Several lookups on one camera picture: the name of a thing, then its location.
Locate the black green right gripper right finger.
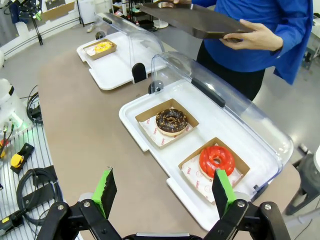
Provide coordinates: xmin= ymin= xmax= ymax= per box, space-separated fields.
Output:
xmin=202 ymin=168 xmax=292 ymax=240

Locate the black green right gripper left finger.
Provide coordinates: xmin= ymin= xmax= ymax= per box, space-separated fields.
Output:
xmin=35 ymin=166 xmax=121 ymax=240

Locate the dark brown wooden tray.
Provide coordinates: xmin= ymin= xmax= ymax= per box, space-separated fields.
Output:
xmin=138 ymin=1 xmax=255 ymax=40

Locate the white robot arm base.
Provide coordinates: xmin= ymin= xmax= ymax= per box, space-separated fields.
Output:
xmin=0 ymin=77 xmax=28 ymax=132

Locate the brown cardboard donut box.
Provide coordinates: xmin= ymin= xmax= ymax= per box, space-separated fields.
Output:
xmin=82 ymin=38 xmax=118 ymax=61
xmin=177 ymin=136 xmax=251 ymax=204
xmin=135 ymin=98 xmax=200 ymax=150

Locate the red glazed donut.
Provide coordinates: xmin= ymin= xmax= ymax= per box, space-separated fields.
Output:
xmin=198 ymin=145 xmax=236 ymax=180

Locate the chocolate sprinkled donut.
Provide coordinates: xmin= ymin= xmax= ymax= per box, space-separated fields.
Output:
xmin=155 ymin=108 xmax=189 ymax=137

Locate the person in blue shirt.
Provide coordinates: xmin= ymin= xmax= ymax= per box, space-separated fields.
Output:
xmin=173 ymin=0 xmax=314 ymax=102

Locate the yellow glazed donut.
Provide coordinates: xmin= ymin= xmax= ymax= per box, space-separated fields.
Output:
xmin=93 ymin=41 xmax=113 ymax=54

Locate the person's hand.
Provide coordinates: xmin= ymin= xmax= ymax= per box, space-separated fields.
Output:
xmin=221 ymin=19 xmax=284 ymax=52

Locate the large white display tray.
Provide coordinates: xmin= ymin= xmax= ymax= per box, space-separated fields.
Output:
xmin=118 ymin=79 xmax=293 ymax=232

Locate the grey stool base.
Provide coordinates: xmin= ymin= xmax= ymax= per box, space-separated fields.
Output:
xmin=284 ymin=152 xmax=320 ymax=216

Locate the large clear dome lid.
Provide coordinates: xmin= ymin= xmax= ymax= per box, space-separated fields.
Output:
xmin=148 ymin=51 xmax=295 ymax=180

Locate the yellow black clamp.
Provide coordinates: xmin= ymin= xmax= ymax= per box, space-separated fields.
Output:
xmin=9 ymin=142 xmax=35 ymax=175

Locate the small white display tray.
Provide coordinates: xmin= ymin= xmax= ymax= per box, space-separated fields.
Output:
xmin=76 ymin=31 xmax=166 ymax=91

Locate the small clear dome lid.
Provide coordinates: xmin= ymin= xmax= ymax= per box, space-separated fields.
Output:
xmin=94 ymin=12 xmax=166 ymax=84

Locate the black tripod stand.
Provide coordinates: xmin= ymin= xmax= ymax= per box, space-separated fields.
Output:
xmin=18 ymin=0 xmax=45 ymax=46

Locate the black coiled cable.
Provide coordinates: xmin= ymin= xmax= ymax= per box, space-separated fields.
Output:
xmin=16 ymin=167 xmax=64 ymax=222

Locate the black cable bundle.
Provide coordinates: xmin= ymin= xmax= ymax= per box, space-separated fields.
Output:
xmin=19 ymin=84 xmax=44 ymax=125

